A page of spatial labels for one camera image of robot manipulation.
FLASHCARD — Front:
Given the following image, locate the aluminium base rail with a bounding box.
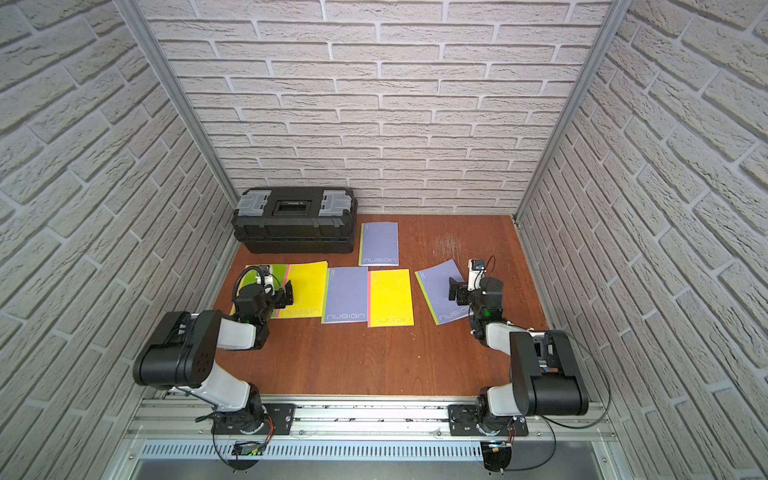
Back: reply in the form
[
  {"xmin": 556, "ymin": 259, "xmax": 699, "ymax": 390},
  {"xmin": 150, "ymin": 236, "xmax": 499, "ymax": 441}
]
[{"xmin": 118, "ymin": 395, "xmax": 618, "ymax": 463}]

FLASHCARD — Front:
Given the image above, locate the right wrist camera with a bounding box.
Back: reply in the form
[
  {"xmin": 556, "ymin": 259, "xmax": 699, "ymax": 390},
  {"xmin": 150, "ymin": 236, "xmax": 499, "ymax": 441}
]
[{"xmin": 467, "ymin": 259, "xmax": 486, "ymax": 291}]

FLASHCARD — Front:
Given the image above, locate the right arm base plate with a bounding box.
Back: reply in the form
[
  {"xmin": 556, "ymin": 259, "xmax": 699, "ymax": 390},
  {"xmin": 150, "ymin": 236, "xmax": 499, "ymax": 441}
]
[{"xmin": 447, "ymin": 404, "xmax": 529, "ymax": 438}]

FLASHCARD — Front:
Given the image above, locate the black plastic toolbox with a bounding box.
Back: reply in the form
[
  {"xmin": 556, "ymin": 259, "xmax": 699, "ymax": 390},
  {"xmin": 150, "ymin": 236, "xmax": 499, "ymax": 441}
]
[{"xmin": 231, "ymin": 187, "xmax": 357, "ymax": 254}]

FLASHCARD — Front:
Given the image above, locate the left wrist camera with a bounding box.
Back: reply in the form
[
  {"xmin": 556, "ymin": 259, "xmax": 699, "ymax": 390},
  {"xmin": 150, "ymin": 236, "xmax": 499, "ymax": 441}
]
[{"xmin": 254, "ymin": 265, "xmax": 274, "ymax": 296}]

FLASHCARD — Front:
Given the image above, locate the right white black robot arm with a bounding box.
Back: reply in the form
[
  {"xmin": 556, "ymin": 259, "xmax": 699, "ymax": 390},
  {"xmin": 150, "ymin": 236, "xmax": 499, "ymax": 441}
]
[{"xmin": 448, "ymin": 277, "xmax": 590, "ymax": 430}]

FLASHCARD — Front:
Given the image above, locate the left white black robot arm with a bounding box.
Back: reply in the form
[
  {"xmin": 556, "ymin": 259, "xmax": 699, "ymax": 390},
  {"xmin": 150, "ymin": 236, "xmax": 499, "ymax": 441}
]
[{"xmin": 132, "ymin": 282, "xmax": 294, "ymax": 432}]

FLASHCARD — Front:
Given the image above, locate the purple cover notebook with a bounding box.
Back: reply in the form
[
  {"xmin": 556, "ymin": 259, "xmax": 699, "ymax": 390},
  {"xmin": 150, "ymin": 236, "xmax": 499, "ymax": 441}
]
[
  {"xmin": 358, "ymin": 222, "xmax": 399, "ymax": 267},
  {"xmin": 321, "ymin": 267, "xmax": 369, "ymax": 324}
]

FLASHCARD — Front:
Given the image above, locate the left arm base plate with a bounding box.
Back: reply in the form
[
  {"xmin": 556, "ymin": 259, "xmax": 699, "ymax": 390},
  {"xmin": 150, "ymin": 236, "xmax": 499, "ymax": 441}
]
[{"xmin": 213, "ymin": 403, "xmax": 296, "ymax": 435}]

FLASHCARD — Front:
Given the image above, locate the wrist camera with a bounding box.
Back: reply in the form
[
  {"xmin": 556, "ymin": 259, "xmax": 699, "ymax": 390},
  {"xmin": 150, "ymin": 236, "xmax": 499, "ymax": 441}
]
[
  {"xmin": 467, "ymin": 259, "xmax": 486, "ymax": 291},
  {"xmin": 254, "ymin": 265, "xmax": 274, "ymax": 296}
]

